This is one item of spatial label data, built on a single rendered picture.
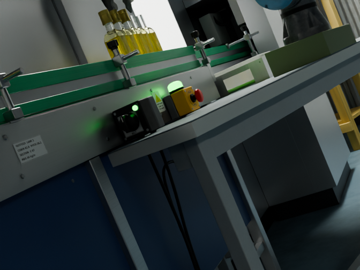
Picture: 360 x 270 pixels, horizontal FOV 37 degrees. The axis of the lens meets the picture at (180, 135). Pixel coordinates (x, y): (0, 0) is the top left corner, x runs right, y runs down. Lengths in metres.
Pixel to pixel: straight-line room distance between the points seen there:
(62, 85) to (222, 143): 0.37
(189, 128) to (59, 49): 0.81
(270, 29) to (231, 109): 1.62
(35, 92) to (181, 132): 0.31
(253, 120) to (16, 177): 0.58
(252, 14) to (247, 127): 1.56
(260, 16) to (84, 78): 1.61
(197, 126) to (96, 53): 0.88
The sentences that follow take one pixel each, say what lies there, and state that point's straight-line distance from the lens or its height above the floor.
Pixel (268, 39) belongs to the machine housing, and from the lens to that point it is 2.76.
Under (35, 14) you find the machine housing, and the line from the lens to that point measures 1.77.
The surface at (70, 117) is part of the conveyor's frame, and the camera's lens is 1.16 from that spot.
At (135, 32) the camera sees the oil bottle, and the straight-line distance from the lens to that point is 1.85.
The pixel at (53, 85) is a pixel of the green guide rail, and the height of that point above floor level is 0.93.
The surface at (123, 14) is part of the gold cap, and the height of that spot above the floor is 1.14.
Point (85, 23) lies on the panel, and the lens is 1.92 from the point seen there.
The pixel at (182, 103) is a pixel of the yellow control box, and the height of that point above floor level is 0.79.
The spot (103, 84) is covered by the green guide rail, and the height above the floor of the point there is 0.91.
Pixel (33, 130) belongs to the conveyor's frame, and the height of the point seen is 0.85.
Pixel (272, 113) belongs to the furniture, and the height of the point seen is 0.68.
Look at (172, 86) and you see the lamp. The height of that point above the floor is 0.84.
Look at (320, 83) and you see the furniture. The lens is 1.62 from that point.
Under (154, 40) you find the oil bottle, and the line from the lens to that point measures 1.96.
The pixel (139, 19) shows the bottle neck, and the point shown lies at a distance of 1.98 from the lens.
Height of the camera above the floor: 0.79
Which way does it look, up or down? 3 degrees down
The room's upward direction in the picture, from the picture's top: 23 degrees counter-clockwise
